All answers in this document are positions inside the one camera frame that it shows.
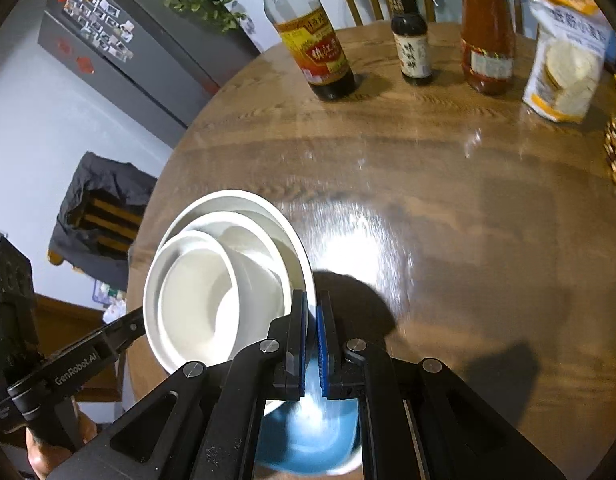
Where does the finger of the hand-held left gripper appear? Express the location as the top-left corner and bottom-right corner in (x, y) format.
(100, 307), (147, 357)

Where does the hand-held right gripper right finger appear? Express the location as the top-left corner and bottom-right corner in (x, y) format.
(315, 290), (566, 480)

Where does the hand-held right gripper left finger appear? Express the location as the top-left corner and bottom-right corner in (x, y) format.
(90, 289), (309, 480)

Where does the medium white bowl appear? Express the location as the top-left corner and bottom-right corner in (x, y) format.
(174, 210), (294, 348)

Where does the white ceramic ramekin pot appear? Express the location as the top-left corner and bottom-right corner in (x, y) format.
(157, 232), (251, 367)

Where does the blue oval dish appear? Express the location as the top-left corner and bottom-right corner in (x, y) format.
(255, 340), (362, 476)

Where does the large white bowl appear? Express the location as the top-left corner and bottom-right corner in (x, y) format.
(143, 189), (319, 417)

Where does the person's left hand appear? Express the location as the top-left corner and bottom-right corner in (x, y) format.
(25, 410), (98, 480)

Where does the wooden stool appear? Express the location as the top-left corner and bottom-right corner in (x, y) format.
(32, 294), (126, 403)

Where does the black cloth over wooden rack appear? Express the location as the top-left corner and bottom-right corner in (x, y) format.
(48, 151), (160, 292)

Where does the grey fridge with photo magnets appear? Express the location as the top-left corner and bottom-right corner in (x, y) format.
(37, 0), (263, 133)

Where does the yellow cap vinegar bottle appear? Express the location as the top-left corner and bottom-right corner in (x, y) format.
(247, 0), (358, 102)

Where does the small dark sauce bottle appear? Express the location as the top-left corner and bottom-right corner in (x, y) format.
(383, 0), (435, 86)

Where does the red ketchup bottle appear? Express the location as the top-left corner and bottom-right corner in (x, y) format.
(460, 0), (518, 96)

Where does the wooden bead trivet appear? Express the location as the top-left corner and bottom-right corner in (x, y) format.
(604, 119), (616, 207)

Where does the white flour bag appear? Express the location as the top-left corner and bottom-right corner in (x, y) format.
(522, 0), (614, 125)

